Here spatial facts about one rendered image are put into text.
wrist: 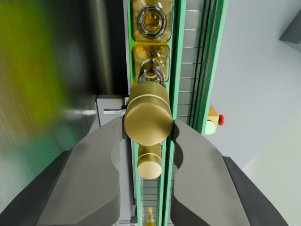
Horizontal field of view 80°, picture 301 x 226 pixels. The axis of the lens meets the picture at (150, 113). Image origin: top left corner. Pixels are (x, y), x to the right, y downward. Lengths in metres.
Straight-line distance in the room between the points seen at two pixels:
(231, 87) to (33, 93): 0.59
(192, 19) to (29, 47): 0.34
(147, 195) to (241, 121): 0.46
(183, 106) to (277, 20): 0.37
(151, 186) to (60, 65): 0.56
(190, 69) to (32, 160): 0.38
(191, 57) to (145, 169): 0.31
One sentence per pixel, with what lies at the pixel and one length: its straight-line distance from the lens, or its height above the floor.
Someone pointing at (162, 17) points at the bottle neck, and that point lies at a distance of 0.19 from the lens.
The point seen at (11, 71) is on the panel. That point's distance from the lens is 0.20.
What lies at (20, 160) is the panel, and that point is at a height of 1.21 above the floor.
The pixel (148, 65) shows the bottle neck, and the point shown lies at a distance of 0.21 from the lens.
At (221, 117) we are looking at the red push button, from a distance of 0.66.
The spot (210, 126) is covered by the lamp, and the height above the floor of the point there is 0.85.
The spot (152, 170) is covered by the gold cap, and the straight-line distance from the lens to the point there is 0.25.
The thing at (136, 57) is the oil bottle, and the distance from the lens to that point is 0.25.
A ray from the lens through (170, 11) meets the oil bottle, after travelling 0.25.
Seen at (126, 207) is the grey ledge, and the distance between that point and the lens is 0.83.
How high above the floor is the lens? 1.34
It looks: 61 degrees down
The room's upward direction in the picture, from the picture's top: 179 degrees counter-clockwise
